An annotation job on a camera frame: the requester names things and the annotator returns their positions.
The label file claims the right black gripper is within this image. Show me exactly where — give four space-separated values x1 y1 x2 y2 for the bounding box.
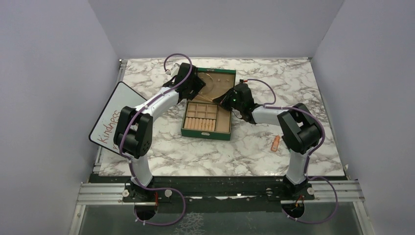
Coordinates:
212 88 243 112

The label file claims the green jewelry box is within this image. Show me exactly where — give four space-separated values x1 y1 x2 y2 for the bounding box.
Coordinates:
181 68 236 141

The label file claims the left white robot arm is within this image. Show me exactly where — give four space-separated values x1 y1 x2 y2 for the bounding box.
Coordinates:
114 63 206 201

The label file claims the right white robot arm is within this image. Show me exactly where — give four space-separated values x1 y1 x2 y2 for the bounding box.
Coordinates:
213 82 325 199

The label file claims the orange highlighter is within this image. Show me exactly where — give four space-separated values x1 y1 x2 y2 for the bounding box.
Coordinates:
271 135 280 152

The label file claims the white dry-erase board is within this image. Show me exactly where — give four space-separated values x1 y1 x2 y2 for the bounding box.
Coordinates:
89 82 146 154

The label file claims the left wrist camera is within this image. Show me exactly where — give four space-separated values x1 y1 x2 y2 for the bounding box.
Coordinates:
165 63 180 77

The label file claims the black mounting rail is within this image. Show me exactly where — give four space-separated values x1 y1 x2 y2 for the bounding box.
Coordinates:
122 176 315 213

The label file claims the aluminium frame rail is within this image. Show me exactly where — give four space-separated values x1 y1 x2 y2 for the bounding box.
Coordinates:
69 176 374 235

